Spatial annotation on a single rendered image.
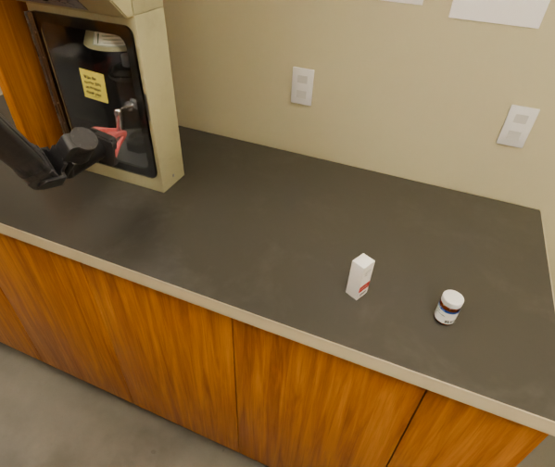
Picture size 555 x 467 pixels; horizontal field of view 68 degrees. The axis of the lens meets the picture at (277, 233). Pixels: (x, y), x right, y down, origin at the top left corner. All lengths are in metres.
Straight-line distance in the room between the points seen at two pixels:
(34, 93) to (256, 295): 0.85
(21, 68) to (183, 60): 0.51
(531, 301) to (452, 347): 0.26
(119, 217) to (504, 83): 1.09
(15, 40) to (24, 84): 0.11
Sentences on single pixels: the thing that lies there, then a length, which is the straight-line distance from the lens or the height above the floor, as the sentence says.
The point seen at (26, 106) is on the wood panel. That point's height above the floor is 1.15.
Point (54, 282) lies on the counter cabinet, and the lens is 1.40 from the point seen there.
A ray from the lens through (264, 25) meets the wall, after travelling 1.39.
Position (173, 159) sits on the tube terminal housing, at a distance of 1.26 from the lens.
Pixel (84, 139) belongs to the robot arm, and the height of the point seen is 1.22.
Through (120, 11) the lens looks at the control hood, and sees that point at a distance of 1.04.
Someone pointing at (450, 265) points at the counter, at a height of 0.94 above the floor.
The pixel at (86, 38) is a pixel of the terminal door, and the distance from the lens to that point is 1.17.
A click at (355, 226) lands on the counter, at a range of 1.14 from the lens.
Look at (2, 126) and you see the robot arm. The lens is 0.79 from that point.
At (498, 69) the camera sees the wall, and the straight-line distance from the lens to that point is 1.29.
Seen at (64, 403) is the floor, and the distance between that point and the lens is 2.01.
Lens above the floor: 1.64
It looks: 40 degrees down
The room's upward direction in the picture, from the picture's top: 3 degrees clockwise
